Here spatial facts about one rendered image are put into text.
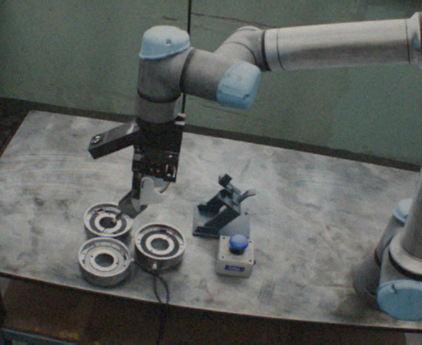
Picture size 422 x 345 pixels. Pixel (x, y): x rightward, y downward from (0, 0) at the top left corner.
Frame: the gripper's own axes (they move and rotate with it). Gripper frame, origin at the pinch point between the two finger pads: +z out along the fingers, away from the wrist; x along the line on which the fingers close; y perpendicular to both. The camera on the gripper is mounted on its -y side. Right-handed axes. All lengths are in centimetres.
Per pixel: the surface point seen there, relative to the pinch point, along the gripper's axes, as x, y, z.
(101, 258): -5.7, -5.7, 11.7
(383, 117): 159, 111, 56
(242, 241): -1.1, 21.9, 5.7
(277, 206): 20.4, 32.0, 13.2
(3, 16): 161, -96, 32
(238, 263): -4.0, 21.7, 9.0
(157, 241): 1.3, 5.0, 11.5
